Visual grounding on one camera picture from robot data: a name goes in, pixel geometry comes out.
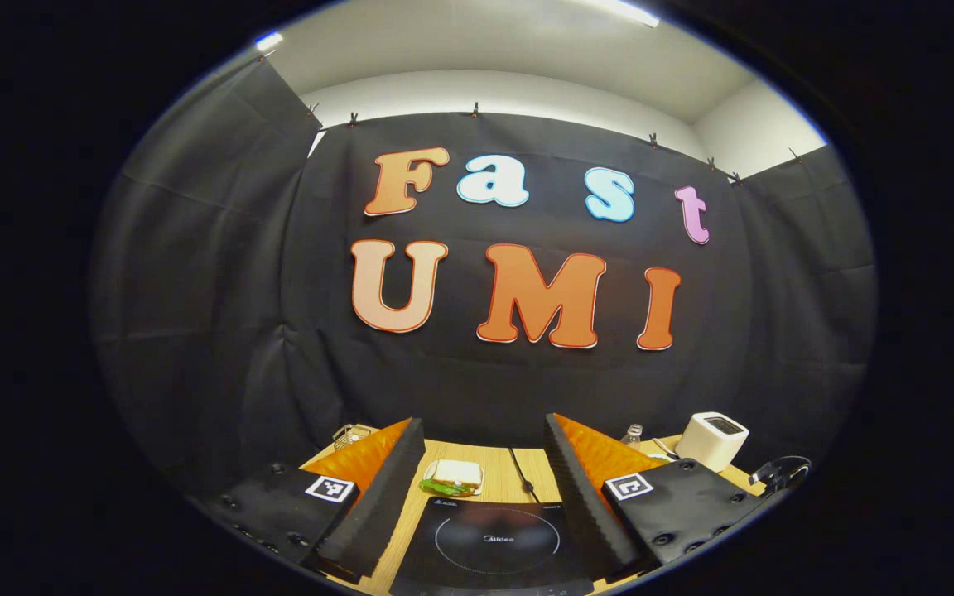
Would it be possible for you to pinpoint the steel pot with black handles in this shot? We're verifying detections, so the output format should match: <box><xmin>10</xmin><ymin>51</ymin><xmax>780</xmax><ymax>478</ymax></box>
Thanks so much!
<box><xmin>748</xmin><ymin>455</ymin><xmax>812</xmax><ymax>497</ymax></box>

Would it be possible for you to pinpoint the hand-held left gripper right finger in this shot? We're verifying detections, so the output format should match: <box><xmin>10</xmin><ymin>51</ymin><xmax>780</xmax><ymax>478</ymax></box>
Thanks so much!
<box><xmin>544</xmin><ymin>412</ymin><xmax>769</xmax><ymax>582</ymax></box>

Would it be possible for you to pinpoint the black power cable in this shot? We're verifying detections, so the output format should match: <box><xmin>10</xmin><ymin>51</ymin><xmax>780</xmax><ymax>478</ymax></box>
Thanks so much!
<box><xmin>508</xmin><ymin>447</ymin><xmax>541</xmax><ymax>504</ymax></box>

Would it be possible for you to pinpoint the white toaster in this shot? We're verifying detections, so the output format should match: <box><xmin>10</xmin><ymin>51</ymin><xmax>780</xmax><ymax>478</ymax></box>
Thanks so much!
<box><xmin>676</xmin><ymin>411</ymin><xmax>749</xmax><ymax>473</ymax></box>

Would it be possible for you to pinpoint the black induction cooktop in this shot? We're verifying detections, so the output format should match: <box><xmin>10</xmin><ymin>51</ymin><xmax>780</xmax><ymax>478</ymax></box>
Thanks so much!
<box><xmin>388</xmin><ymin>497</ymin><xmax>595</xmax><ymax>596</ymax></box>

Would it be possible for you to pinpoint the sandwich with lettuce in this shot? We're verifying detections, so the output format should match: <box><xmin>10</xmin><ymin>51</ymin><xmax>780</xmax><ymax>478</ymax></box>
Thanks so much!
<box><xmin>419</xmin><ymin>459</ymin><xmax>483</xmax><ymax>497</ymax></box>

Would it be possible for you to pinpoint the small white plate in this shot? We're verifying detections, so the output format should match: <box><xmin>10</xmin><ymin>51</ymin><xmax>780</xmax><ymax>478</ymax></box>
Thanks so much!
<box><xmin>422</xmin><ymin>461</ymin><xmax>487</xmax><ymax>498</ymax></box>

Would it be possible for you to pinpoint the row of black cloth clips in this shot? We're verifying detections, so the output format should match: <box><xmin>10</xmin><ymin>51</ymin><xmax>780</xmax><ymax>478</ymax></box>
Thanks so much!
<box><xmin>306</xmin><ymin>101</ymin><xmax>802</xmax><ymax>185</ymax></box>

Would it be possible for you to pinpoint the metal wire holder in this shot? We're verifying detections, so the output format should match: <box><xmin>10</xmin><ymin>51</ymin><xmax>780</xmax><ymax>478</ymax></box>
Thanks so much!
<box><xmin>332</xmin><ymin>424</ymin><xmax>379</xmax><ymax>452</ymax></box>

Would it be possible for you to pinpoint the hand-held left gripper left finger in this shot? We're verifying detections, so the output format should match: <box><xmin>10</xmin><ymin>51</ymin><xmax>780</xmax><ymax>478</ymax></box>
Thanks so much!
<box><xmin>191</xmin><ymin>416</ymin><xmax>428</xmax><ymax>580</ymax></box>

